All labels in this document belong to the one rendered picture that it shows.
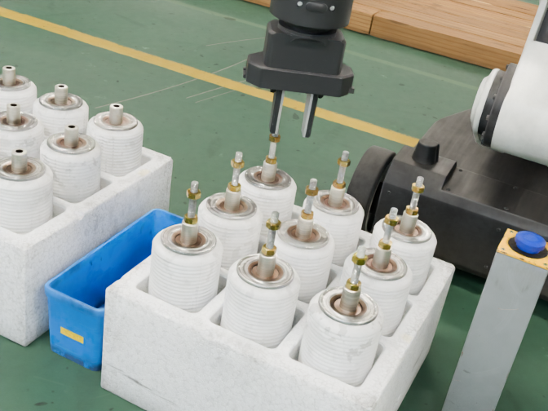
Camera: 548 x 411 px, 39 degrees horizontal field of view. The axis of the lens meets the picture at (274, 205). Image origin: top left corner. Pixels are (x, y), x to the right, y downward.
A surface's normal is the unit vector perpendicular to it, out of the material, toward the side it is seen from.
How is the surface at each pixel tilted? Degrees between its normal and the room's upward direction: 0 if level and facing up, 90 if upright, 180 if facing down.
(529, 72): 48
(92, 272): 88
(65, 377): 0
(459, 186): 0
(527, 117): 75
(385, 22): 90
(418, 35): 90
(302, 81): 90
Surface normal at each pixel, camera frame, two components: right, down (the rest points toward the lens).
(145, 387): -0.45, 0.38
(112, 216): 0.89, 0.33
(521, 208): 0.15, -0.86
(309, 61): 0.05, 0.50
